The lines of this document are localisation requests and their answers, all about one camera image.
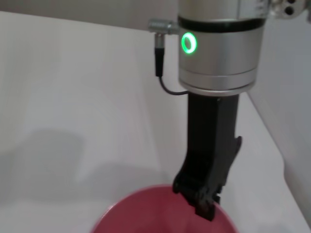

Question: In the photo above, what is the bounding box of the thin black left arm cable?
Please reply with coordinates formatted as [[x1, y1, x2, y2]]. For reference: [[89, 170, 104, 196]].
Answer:
[[148, 18, 190, 96]]

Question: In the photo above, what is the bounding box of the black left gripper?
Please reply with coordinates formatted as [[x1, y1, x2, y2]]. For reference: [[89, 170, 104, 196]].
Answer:
[[173, 93, 243, 222]]

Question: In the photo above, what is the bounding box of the pink plastic bowl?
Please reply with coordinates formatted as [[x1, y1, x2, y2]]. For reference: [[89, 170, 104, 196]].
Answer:
[[88, 184, 238, 233]]

